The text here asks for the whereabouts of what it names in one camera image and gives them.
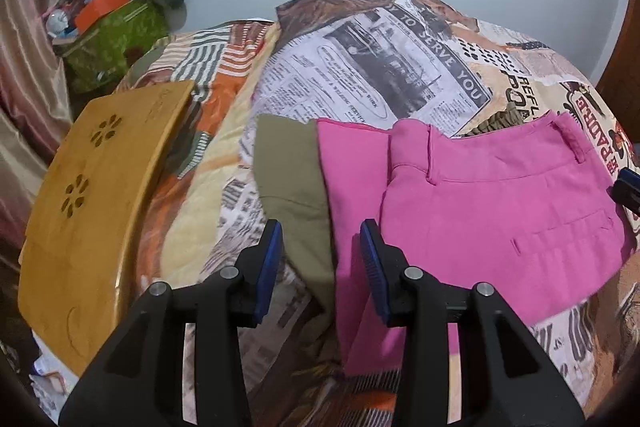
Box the pink pants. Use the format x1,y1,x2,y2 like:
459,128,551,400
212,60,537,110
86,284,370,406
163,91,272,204
318,112,634,375

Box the brown wooden door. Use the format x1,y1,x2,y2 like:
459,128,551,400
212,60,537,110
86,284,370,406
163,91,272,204
597,0,640,143

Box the wooden lap desk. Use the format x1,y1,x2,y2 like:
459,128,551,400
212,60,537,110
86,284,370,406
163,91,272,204
17,80,194,375

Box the olive green pants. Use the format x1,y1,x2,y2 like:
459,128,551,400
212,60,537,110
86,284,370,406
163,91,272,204
253,114,335,345

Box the striped pink curtain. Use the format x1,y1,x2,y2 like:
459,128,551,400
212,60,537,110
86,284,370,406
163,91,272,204
1,0,72,249

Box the newspaper print bed blanket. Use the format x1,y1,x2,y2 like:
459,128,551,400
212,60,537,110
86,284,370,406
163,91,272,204
29,0,640,427

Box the orange box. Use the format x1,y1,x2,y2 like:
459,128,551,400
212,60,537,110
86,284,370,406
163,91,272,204
74,0,130,34

